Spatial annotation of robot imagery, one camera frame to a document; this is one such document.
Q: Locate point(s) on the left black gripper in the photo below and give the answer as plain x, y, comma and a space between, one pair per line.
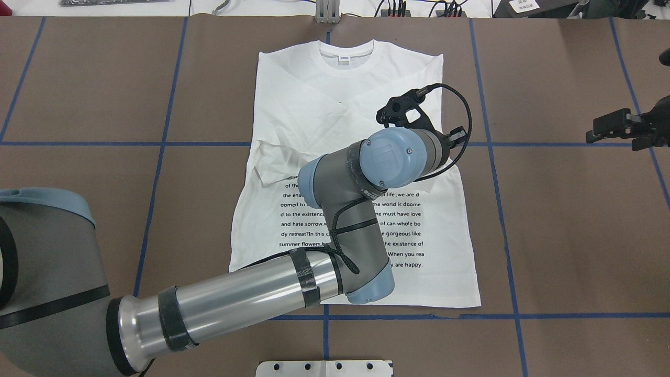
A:
457, 135

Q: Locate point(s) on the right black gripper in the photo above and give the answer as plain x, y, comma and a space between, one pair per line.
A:
660, 125

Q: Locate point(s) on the white long-sleeve printed shirt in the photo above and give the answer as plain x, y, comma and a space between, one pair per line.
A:
314, 98

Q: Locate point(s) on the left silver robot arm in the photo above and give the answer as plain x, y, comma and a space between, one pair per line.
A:
58, 317

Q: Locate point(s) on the black box with label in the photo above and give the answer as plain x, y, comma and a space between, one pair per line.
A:
534, 9

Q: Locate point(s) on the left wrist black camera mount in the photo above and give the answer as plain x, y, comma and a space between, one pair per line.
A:
395, 112

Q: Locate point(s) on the aluminium frame post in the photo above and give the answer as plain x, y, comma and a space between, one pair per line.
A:
327, 11

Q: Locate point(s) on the white camera post with base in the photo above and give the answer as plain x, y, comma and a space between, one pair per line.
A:
326, 368

